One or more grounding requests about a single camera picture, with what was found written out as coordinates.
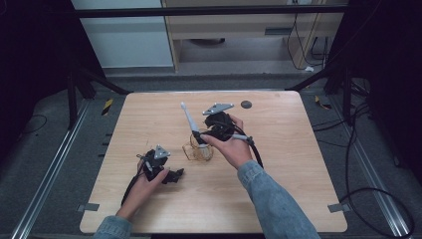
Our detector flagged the light wooden desk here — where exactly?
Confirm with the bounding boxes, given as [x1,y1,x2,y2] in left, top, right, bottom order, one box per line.
[161,0,349,73]

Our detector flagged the clear glass mug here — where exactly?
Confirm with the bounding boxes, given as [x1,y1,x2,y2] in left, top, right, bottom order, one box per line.
[181,131,215,163]

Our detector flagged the yellow black striped tape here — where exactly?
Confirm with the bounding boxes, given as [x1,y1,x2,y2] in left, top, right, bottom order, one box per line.
[101,98,114,117]
[314,95,332,111]

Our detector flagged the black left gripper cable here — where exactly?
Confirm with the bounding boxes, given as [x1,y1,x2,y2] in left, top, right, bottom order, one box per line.
[120,153,154,207]

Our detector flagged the dark curtain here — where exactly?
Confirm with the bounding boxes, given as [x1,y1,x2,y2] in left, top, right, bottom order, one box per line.
[0,0,105,168]
[327,0,422,185]

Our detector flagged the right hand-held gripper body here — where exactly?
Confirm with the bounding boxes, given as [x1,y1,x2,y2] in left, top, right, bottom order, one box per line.
[202,103,237,142]

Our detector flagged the grey metal table bracket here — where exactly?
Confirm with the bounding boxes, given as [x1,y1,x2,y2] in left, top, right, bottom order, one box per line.
[77,202,101,213]
[326,202,351,214]

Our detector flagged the white cabinet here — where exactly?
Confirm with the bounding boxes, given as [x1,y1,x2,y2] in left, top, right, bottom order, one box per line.
[70,0,175,70]

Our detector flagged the thin black floor cable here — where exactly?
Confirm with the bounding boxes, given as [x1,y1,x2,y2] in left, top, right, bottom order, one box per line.
[23,114,48,134]

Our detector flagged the black metal stand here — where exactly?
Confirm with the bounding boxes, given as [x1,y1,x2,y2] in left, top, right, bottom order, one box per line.
[286,62,370,126]
[65,63,132,131]

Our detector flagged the person's left hand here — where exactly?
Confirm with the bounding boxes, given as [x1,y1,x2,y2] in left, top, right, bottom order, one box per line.
[115,158,171,221]

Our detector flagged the black hanging desk cables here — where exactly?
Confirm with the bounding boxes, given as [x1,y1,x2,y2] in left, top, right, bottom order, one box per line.
[286,12,330,72]

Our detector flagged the white electric toothbrush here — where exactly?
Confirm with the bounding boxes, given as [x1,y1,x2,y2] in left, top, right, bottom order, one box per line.
[180,102,214,159]

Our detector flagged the aluminium floor rail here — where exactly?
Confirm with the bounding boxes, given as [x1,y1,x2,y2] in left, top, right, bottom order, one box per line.
[9,99,92,239]
[327,96,413,239]

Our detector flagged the black floor cable loop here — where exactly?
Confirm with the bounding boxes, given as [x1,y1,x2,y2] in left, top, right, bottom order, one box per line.
[312,101,416,239]

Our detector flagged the black horizontal frame bar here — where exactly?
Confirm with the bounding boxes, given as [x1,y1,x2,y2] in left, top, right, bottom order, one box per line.
[71,4,348,20]

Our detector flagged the person's right hand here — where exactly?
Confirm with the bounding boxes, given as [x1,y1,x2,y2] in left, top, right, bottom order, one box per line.
[200,114,254,170]

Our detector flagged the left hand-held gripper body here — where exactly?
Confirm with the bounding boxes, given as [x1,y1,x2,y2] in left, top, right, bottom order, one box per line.
[136,143,172,182]

